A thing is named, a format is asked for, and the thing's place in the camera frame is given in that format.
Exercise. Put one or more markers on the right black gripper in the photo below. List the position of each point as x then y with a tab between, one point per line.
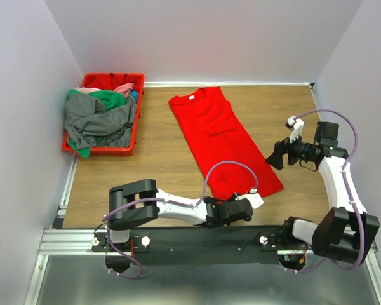
281	147

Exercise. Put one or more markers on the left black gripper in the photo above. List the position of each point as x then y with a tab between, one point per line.
228	223

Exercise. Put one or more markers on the red t shirt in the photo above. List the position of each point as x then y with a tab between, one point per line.
224	151

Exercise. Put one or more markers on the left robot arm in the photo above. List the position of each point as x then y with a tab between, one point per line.
137	203

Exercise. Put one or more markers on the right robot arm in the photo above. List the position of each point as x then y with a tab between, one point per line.
346	233

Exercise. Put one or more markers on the blue garment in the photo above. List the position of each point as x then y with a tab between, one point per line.
135	94

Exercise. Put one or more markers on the pink t shirt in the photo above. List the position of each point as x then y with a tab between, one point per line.
124	89

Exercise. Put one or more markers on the green t shirt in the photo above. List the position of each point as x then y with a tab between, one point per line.
111	97

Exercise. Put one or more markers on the grey t shirt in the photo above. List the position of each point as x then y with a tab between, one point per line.
95	117

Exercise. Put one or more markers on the red plastic bin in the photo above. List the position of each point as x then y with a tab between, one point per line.
103	123

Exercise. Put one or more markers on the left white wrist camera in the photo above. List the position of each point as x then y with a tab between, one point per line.
253	197

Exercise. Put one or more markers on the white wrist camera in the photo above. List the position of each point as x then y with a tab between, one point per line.
253	197
295	125

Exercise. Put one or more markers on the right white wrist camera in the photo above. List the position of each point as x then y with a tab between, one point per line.
295	125

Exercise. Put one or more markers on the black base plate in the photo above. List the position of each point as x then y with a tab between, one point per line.
165	246

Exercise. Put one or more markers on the aluminium frame rail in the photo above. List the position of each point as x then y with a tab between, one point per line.
69	270

